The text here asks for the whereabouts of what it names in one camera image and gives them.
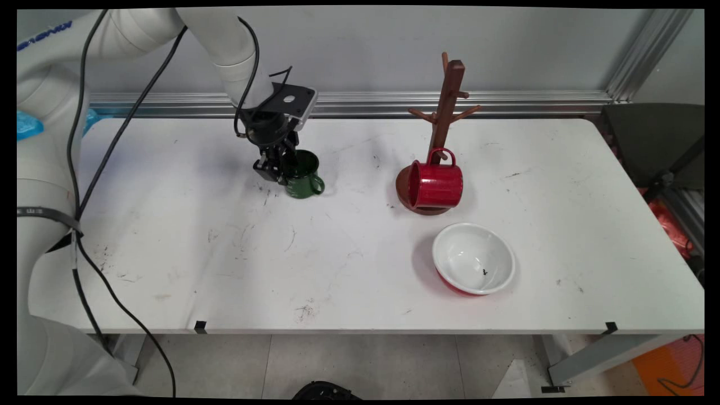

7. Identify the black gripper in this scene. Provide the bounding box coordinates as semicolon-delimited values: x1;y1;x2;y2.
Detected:
245;109;300;185

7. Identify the green enamel mug white script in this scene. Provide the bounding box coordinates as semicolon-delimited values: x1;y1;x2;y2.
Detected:
281;149;326;200

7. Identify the red enamel mug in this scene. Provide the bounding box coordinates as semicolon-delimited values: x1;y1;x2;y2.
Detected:
407;147;465;211

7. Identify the brown wooden mug tree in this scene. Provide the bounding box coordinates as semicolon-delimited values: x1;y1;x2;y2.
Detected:
395;52;483;217

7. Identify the red bowl white inside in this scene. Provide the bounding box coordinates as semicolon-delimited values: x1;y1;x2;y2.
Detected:
431;222;516;298

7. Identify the black round floor object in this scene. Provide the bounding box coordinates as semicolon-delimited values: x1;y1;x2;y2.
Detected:
291;380;362;401

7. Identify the blue plastic sheet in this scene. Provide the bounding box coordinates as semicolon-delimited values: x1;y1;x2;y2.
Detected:
17;109;100;142

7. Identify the grey metal table leg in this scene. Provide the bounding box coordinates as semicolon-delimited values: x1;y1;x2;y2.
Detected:
539;333;686;390

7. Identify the orange crumpled sheet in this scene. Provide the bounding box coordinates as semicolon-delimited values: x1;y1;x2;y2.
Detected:
649;199;696;260

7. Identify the red foam floor mat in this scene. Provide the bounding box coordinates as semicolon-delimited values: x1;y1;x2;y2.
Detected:
632;335;705;397

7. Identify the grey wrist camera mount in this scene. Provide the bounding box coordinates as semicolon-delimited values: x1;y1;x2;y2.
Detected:
268;82;319;132

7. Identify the short black wrist cable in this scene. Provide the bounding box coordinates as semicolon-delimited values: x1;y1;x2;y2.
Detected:
234;16;262;138

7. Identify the aluminium frame rail by wall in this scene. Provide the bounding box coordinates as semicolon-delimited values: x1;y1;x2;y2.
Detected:
89;91;615;118

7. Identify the long black arm cable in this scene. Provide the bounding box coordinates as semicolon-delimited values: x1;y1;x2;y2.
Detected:
72;25;189;398
66;8;113;352

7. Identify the black strap on arm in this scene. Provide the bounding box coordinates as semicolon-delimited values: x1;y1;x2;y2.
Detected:
17;206;84;236

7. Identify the aluminium frame post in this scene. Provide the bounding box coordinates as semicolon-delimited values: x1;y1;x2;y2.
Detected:
604;8;696;103

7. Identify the aluminium frame rail by mats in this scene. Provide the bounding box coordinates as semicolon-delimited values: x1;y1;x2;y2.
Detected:
661;188;705;255

